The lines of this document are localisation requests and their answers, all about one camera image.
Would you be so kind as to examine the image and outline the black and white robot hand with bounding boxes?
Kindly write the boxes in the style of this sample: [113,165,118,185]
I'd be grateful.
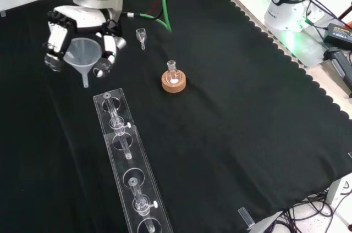
[42,4,128,79]

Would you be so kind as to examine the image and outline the translucent plastic funnel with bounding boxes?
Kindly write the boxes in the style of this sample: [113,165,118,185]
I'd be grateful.
[63,37,103,88]

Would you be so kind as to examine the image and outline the clear glass weighing funnel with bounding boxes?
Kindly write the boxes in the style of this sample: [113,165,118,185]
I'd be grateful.
[135,28,147,51]

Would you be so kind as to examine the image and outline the clear acrylic funnel stand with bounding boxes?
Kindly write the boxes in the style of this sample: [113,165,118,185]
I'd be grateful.
[92,87,174,233]

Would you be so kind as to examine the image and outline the small round-bottom glass flask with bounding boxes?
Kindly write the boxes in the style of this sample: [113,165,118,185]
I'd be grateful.
[166,60,181,85]

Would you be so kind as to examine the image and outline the black cloth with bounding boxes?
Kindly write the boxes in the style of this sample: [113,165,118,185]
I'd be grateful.
[0,0,352,233]

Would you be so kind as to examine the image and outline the pale board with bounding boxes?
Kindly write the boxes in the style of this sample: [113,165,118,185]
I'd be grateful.
[205,0,352,101]

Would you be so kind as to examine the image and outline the small clear plastic strip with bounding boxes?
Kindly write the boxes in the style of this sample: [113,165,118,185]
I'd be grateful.
[238,207,256,231]

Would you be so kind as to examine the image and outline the black power adapter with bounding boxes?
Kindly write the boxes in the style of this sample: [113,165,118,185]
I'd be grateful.
[323,23,352,51]

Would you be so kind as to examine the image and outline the black handheld tool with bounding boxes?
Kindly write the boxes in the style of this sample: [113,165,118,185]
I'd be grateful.
[323,47,352,99]

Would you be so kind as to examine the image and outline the green cable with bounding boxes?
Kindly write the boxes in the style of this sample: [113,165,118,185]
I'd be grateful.
[122,0,173,35]

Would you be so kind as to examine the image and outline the cork ring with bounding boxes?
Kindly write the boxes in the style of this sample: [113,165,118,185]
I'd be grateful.
[161,69,187,93]

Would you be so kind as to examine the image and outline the thick black cable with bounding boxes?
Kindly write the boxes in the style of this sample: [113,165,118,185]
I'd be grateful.
[301,0,352,41]

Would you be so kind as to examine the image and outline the black floor cables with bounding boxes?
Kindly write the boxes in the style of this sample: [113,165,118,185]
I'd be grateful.
[272,186,352,233]

